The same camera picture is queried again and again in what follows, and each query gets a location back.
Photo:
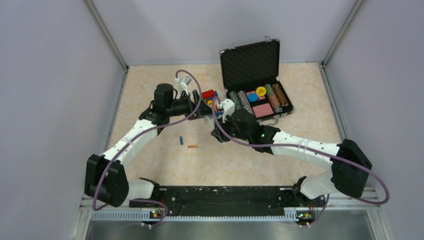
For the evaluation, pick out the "black poker chip case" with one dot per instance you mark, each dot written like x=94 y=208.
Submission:
x=247 y=67

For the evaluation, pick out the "brown orange chip stack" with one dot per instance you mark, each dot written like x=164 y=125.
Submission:
x=280 y=95

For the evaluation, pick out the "red blue brick truck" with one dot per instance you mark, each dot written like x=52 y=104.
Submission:
x=207 y=96

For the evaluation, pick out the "blue purple chip stack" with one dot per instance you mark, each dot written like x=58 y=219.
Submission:
x=245 y=102

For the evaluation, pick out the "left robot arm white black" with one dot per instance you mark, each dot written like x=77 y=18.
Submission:
x=106 y=174

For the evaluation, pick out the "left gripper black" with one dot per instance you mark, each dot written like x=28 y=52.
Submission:
x=203 y=110

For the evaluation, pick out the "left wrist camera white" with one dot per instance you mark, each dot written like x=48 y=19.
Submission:
x=182 y=85

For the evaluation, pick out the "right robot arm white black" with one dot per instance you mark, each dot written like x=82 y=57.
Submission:
x=346 y=166

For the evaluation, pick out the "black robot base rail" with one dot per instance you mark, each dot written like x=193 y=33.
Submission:
x=229 y=202

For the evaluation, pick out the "orange blue toy car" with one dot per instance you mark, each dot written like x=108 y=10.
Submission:
x=218 y=109

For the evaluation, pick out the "green purple chip stack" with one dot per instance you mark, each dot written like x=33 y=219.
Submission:
x=237 y=103

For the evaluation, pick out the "yellow dealer button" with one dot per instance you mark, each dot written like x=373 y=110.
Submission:
x=261 y=91

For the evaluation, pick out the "pink card deck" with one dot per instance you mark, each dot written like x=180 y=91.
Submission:
x=262 y=110

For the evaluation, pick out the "blue poker chip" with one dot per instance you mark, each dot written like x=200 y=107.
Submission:
x=252 y=97

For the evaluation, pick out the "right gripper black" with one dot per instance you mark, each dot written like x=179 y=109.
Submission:
x=221 y=136

